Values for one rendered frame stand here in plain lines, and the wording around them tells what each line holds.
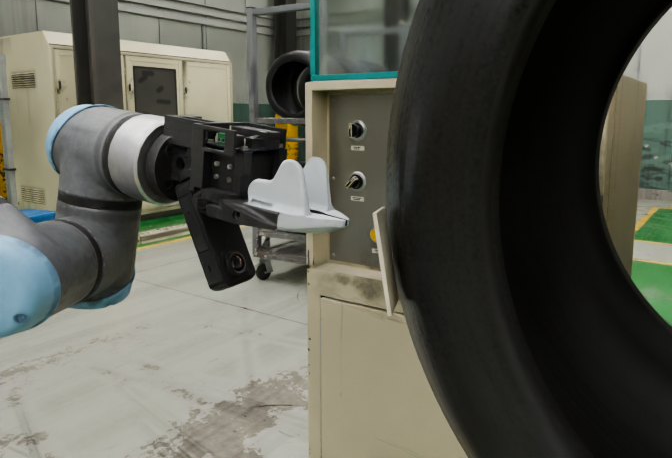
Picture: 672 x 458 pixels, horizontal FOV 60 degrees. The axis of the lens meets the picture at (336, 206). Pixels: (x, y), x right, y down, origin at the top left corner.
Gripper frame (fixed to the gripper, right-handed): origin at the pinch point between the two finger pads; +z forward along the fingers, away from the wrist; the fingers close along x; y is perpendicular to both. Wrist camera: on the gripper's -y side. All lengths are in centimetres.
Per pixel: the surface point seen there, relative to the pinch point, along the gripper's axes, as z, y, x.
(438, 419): -7, -46, 52
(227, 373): -145, -130, 144
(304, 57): -219, 21, 277
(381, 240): 10.8, 3.7, -11.3
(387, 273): 11.2, 1.8, -10.9
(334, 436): -28, -60, 52
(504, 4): 16.0, 16.7, -11.7
